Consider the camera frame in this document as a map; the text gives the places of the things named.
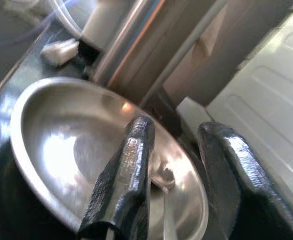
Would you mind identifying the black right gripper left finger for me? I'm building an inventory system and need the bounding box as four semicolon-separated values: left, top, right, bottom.
78;116;156;240

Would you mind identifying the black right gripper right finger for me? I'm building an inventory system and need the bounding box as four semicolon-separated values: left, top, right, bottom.
197;121;293;240

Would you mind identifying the steel spoon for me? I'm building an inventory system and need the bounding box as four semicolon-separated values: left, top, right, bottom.
149;162;178;240

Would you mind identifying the large steel plate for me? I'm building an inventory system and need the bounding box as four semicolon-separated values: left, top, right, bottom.
10;76;210;240

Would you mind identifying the white ribbed appliance panel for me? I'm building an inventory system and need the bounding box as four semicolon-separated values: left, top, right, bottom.
178;7;293;201

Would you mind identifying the beige cabinet panel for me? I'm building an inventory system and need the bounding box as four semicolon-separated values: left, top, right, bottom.
161;0;240;107

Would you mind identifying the tall steel appliance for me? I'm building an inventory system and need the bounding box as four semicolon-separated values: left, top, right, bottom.
93;0;168;87

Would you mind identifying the white kettle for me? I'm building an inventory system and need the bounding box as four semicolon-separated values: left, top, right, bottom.
80;0;129;47

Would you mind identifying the white water hose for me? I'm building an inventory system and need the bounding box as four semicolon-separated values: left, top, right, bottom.
48;0;84;36

